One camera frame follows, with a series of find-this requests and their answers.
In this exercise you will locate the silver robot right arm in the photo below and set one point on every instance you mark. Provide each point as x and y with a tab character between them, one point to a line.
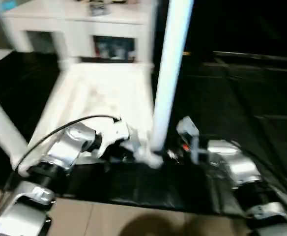
242	169

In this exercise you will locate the small tan tag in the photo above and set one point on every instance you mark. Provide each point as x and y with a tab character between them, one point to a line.
186	53

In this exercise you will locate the white compartment tray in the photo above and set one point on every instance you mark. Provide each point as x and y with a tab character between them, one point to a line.
109	93

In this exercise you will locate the black work mat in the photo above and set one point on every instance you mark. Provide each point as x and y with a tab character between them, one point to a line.
242	108

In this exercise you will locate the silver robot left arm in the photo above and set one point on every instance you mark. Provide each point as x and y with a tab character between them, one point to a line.
65	147

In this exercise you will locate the long black bar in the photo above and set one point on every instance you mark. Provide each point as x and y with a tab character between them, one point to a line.
256	55

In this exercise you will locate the silver crumpled object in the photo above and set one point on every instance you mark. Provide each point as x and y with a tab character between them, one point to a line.
99	9

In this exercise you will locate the white glass-door cabinet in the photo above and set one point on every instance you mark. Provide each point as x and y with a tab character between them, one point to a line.
84	27

